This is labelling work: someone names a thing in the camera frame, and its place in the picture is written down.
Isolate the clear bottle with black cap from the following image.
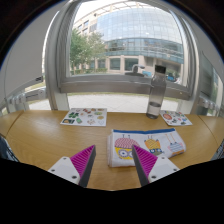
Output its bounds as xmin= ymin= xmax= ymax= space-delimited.
xmin=145 ymin=65 xmax=167 ymax=120

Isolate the small white sticker sheet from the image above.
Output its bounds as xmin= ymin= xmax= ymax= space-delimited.
xmin=159 ymin=110 xmax=193 ymax=127

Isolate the white radiator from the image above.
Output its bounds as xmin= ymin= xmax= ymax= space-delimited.
xmin=196 ymin=94 xmax=224 ymax=118
xmin=3 ymin=87 xmax=46 ymax=113

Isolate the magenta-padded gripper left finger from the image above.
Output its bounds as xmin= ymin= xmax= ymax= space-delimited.
xmin=48 ymin=144 xmax=97 ymax=188

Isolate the glass office building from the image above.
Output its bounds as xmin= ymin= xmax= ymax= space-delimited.
xmin=73 ymin=3 xmax=185 ymax=76

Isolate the grey window handle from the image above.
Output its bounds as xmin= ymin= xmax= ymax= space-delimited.
xmin=124 ymin=64 xmax=146 ymax=78

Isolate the large white sticker sheet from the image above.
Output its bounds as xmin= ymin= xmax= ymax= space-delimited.
xmin=60 ymin=107 xmax=108 ymax=127

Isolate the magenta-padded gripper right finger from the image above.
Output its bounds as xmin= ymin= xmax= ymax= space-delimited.
xmin=131 ymin=144 xmax=181 ymax=187

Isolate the green tree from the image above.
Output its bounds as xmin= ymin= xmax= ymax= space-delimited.
xmin=69 ymin=29 xmax=107 ymax=75

